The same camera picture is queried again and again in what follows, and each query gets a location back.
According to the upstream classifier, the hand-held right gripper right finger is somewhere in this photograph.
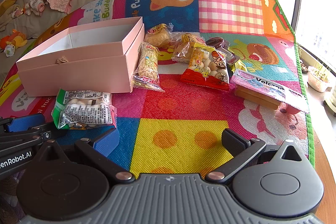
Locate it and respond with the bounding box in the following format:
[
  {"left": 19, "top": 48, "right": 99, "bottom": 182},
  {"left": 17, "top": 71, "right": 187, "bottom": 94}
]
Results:
[{"left": 205, "top": 128, "right": 310, "bottom": 185}]

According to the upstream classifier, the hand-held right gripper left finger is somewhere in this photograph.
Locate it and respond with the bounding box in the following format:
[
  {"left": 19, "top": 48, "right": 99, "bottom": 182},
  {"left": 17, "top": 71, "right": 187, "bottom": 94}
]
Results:
[{"left": 39, "top": 128, "right": 135, "bottom": 184}]

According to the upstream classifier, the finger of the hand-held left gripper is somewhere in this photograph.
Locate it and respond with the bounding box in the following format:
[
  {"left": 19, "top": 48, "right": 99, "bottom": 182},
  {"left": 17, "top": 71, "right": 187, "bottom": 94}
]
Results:
[{"left": 0, "top": 113, "right": 67, "bottom": 147}]

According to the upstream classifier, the green white snack bag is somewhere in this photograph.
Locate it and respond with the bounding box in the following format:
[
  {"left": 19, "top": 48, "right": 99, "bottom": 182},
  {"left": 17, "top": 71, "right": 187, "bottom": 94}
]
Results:
[{"left": 51, "top": 88, "right": 117, "bottom": 130}]

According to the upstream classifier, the yellow snack packet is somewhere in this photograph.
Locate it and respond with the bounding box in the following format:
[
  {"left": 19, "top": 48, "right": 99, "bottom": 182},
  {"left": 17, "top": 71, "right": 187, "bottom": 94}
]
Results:
[{"left": 227, "top": 47, "right": 247, "bottom": 72}]

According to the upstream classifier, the pink cardboard box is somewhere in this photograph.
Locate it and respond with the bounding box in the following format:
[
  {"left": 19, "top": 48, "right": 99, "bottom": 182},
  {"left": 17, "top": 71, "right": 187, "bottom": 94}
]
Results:
[{"left": 16, "top": 17, "right": 145, "bottom": 97}]

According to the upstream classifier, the red yellow snack bag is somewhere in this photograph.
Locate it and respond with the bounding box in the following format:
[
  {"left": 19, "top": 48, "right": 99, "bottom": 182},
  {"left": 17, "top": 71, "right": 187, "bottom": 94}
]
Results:
[{"left": 180, "top": 46, "right": 230, "bottom": 90}]

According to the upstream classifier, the puffed rice bar packet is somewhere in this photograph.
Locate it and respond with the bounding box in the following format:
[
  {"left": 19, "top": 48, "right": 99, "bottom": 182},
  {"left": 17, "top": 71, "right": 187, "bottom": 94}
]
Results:
[{"left": 131, "top": 42, "right": 164, "bottom": 92}]

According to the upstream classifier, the bun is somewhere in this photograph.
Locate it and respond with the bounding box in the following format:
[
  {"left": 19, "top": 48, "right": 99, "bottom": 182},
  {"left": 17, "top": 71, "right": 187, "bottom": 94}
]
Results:
[
  {"left": 144, "top": 23, "right": 175, "bottom": 48},
  {"left": 171, "top": 32, "right": 206, "bottom": 64}
]

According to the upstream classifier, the colourful cartoon play mat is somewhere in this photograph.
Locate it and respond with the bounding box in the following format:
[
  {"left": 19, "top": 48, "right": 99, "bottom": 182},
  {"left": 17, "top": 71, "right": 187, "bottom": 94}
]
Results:
[{"left": 0, "top": 0, "right": 315, "bottom": 180}]

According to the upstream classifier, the pink cake packet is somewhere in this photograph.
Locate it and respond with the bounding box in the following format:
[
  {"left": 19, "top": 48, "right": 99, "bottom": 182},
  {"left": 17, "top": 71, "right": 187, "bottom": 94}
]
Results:
[{"left": 230, "top": 69, "right": 307, "bottom": 114}]

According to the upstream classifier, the orange plush toy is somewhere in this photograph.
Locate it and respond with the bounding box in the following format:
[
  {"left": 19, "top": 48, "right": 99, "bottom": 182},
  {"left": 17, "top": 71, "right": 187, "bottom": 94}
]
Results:
[{"left": 0, "top": 30, "right": 28, "bottom": 50}]

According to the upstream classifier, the brown swirl snack packet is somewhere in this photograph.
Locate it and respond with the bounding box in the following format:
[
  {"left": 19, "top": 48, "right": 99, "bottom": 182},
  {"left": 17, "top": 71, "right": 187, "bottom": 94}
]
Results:
[{"left": 205, "top": 36, "right": 240, "bottom": 65}]

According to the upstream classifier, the white plant pot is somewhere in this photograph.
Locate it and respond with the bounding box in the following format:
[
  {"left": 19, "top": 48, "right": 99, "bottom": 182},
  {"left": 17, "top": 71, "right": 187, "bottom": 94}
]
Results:
[{"left": 307, "top": 65, "right": 332, "bottom": 93}]

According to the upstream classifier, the yellow baby cloth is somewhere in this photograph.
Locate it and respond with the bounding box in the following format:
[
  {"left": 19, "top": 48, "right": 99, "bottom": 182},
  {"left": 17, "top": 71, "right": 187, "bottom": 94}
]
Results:
[{"left": 0, "top": 0, "right": 20, "bottom": 28}]

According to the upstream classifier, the white pink baby garment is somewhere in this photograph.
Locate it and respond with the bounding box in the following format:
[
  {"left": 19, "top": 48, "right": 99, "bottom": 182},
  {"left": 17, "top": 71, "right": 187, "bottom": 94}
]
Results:
[{"left": 24, "top": 0, "right": 46, "bottom": 16}]

